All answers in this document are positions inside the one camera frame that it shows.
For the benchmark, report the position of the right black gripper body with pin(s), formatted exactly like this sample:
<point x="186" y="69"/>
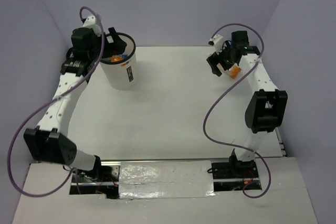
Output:
<point x="226" y="60"/>

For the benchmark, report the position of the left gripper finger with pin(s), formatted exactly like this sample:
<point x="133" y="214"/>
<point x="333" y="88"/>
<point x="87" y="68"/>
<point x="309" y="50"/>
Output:
<point x="115" y="48"/>
<point x="112" y="35"/>

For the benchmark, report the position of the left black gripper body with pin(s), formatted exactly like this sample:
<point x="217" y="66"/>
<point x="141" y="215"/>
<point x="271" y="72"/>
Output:
<point x="95" y="53"/>

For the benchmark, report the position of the small orange juice bottle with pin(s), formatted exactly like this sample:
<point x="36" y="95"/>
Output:
<point x="115" y="58"/>

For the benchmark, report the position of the blue label water bottle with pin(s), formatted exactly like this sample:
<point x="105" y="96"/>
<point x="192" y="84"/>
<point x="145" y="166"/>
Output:
<point x="124" y="56"/>

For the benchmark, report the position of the long orange label bottle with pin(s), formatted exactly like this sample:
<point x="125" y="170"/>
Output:
<point x="233" y="71"/>

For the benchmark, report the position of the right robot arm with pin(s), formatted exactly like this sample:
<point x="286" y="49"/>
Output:
<point x="264" y="112"/>

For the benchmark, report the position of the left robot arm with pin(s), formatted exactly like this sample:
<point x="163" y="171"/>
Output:
<point x="81" y="67"/>

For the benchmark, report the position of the white bin with black rim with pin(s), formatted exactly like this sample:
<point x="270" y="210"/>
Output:
<point x="122" y="75"/>

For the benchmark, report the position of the silver tape strip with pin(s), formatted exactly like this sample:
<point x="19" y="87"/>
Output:
<point x="153" y="180"/>

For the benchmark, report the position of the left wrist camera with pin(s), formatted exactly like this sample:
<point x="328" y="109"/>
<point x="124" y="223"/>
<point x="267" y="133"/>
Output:
<point x="93" y="22"/>

